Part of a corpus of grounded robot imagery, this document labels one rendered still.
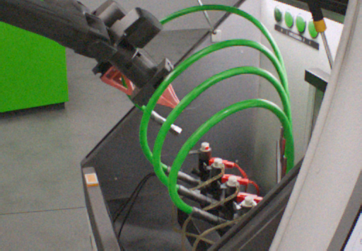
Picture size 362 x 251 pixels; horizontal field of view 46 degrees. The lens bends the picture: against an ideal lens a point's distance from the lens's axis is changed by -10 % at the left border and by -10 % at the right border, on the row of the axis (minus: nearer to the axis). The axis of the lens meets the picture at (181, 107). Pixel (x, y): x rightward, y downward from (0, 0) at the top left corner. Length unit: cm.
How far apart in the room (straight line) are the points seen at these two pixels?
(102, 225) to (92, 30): 46
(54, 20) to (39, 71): 346
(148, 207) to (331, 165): 81
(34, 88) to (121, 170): 303
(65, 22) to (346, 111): 51
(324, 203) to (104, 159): 82
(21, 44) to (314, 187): 373
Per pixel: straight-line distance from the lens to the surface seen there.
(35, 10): 84
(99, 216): 113
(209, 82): 81
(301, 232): 70
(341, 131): 64
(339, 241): 63
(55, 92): 439
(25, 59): 426
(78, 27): 86
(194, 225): 104
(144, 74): 94
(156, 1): 762
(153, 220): 132
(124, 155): 135
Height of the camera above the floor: 158
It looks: 21 degrees down
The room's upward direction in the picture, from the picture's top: straight up
